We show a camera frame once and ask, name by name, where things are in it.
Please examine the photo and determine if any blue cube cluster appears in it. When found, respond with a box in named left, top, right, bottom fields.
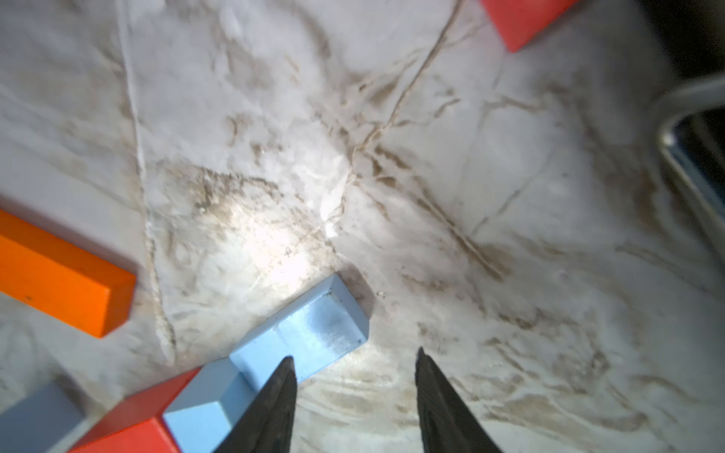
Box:
left=162, top=358, right=256, bottom=452

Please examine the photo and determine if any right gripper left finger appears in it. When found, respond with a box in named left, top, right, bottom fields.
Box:
left=215, top=356, right=298, bottom=453

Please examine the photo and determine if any orange long block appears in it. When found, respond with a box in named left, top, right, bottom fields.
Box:
left=1, top=211, right=136, bottom=338

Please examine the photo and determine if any small red block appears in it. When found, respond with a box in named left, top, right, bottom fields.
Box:
left=481, top=0, right=577, bottom=53

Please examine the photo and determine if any red upright block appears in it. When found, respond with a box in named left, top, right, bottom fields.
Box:
left=70, top=367, right=200, bottom=453

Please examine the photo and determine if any black hard case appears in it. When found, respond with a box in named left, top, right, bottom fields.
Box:
left=641, top=1, right=724, bottom=259

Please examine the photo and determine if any blue block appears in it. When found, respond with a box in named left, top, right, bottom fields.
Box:
left=228, top=274, right=370, bottom=392
left=1, top=377, right=85, bottom=452

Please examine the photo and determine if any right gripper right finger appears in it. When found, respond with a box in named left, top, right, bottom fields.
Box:
left=415, top=347, right=502, bottom=453

